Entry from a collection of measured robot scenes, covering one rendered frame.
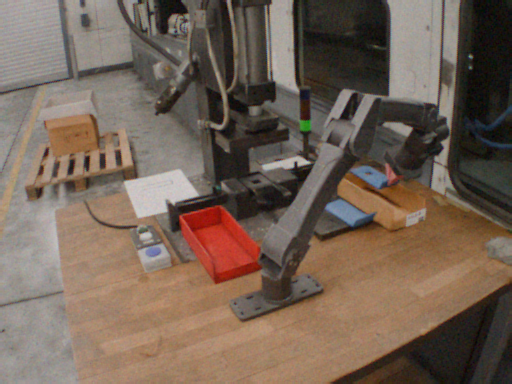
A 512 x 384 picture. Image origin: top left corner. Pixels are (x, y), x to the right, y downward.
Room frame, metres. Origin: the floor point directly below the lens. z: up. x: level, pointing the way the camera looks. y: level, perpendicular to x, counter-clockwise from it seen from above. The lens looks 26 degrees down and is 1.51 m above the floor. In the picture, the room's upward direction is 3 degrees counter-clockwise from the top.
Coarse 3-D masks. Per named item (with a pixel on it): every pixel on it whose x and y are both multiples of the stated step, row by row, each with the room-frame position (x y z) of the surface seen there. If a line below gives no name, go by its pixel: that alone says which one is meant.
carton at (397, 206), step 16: (352, 176) 1.21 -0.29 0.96; (352, 192) 1.12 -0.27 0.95; (368, 192) 1.20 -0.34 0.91; (384, 192) 1.16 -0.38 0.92; (400, 192) 1.10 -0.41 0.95; (368, 208) 1.06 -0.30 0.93; (384, 208) 1.00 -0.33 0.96; (400, 208) 1.08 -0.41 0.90; (416, 208) 1.04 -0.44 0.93; (384, 224) 0.99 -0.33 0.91; (400, 224) 0.98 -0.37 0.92
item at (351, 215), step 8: (336, 200) 1.12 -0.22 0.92; (328, 208) 1.08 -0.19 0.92; (336, 208) 1.07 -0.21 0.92; (352, 208) 1.07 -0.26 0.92; (344, 216) 1.03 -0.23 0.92; (352, 216) 1.02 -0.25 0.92; (360, 216) 1.02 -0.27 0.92; (368, 216) 0.98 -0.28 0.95; (352, 224) 0.98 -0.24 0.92; (360, 224) 0.98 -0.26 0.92
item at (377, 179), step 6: (360, 168) 1.19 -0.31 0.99; (366, 168) 1.19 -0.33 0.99; (372, 168) 1.19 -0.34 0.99; (354, 174) 1.16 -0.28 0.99; (360, 174) 1.15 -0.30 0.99; (366, 174) 1.15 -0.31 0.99; (372, 174) 1.15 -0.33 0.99; (378, 174) 1.15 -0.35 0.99; (366, 180) 1.11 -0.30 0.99; (372, 180) 1.11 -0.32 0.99; (378, 180) 1.11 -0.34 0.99; (384, 180) 1.10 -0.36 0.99; (378, 186) 1.07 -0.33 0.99; (384, 186) 1.06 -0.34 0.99
